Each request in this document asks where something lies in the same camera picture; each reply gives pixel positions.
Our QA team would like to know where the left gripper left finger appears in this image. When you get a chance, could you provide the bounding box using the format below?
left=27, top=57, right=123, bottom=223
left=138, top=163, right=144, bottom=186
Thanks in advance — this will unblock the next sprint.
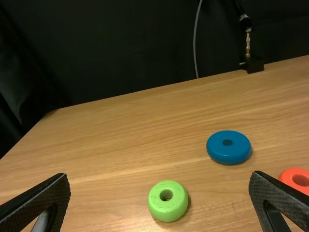
left=0, top=172, right=71, bottom=232

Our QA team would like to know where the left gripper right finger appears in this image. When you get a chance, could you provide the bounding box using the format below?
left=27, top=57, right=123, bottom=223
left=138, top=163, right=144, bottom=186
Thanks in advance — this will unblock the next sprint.
left=248, top=170, right=309, bottom=232

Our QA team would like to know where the black clamp stand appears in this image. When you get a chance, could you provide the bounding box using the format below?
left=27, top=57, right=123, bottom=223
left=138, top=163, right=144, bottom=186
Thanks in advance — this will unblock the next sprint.
left=235, top=0, right=264, bottom=74

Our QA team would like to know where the orange ring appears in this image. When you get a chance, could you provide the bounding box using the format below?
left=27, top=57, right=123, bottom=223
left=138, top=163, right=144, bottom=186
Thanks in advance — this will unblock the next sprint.
left=277, top=168, right=309, bottom=196

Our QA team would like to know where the grey cable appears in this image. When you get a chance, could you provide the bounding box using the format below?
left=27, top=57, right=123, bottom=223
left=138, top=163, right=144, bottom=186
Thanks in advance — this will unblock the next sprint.
left=193, top=0, right=203, bottom=79

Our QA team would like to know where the dark blue ring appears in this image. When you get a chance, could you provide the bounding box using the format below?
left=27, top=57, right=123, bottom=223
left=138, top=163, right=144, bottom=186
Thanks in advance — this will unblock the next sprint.
left=206, top=130, right=252, bottom=166

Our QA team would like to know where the light green ring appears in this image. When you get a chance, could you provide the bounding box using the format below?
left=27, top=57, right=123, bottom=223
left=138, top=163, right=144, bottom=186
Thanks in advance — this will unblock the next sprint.
left=147, top=180, right=189, bottom=223

